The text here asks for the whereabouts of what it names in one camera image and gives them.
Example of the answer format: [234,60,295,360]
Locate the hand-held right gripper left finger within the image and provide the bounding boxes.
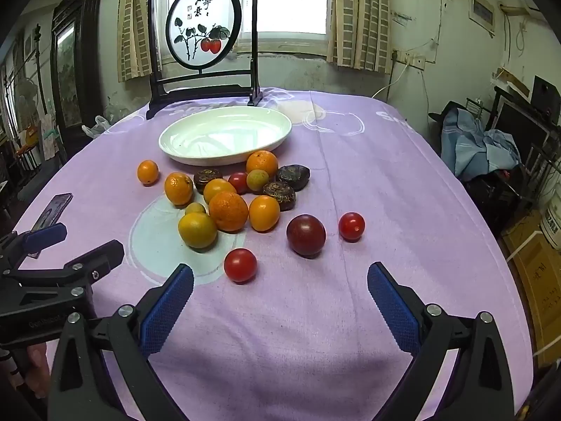
[47,263,195,421]

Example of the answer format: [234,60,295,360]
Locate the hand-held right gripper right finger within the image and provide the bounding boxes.
[367,262,515,421]

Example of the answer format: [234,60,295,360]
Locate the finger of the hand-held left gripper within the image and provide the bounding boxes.
[0,223,68,273]
[9,240,126,300]

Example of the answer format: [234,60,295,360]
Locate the yellow green citrus fruit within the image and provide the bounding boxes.
[178,213,218,249]

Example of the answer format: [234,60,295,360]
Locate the red cherry tomato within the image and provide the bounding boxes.
[338,212,366,242]
[228,172,250,195]
[223,248,258,283]

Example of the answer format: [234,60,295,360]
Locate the small orange kumquat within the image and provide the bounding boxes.
[137,160,160,186]

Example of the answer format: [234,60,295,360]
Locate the dark red tomato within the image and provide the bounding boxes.
[286,214,327,257]

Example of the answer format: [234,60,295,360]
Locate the large orange tangerine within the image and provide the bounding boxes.
[208,191,250,233]

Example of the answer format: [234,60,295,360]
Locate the dark brown water chestnut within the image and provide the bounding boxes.
[262,181,297,211]
[275,164,311,191]
[194,169,222,194]

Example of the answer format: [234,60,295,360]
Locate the smooth orange kumquat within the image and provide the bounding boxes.
[203,178,237,205]

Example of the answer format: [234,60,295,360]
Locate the smooth round orange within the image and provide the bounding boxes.
[248,195,281,233]

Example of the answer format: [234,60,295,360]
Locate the small greenish yellow fruit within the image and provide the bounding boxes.
[246,169,270,194]

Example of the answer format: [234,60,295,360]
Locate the white oval plate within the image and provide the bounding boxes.
[158,106,293,166]

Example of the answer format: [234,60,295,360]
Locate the textured orange tangerine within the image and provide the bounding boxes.
[246,150,279,178]

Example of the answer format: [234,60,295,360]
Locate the person's left hand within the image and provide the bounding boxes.
[20,343,52,399]

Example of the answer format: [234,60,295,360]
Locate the smartphone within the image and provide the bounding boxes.
[30,193,73,259]

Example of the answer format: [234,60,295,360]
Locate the orange with green stem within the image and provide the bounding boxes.
[164,172,194,206]

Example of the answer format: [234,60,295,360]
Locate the white plastic bag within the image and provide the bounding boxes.
[82,115,111,139]

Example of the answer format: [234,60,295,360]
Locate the purple printed tablecloth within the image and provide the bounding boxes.
[9,87,527,421]

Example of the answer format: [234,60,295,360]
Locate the cardboard box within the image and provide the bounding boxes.
[504,215,561,365]

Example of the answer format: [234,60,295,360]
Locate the white bucket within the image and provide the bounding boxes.
[539,204,561,250]

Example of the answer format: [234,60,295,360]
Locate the dark wooden framed cabinet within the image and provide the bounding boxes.
[50,0,106,130]

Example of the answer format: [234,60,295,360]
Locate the blue clothing pile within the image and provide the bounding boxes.
[440,107,522,180]

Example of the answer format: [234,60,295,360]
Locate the black monitor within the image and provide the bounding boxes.
[491,96,553,150]

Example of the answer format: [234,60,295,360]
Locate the beige checked curtain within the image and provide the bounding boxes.
[326,0,393,75]
[117,0,171,83]

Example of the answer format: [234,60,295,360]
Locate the black framed persimmon table screen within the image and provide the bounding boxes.
[146,0,264,120]

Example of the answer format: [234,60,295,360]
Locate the black speaker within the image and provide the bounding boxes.
[532,75,561,112]

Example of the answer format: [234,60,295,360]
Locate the window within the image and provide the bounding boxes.
[169,0,331,38]

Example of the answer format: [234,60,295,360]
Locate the white air conditioner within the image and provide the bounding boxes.
[500,0,542,20]

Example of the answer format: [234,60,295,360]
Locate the white power cable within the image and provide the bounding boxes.
[372,67,406,99]

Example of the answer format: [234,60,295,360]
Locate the white wall power outlet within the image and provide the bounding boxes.
[392,50,426,70]

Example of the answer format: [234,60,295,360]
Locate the white wall electrical box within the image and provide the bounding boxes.
[469,0,496,33]

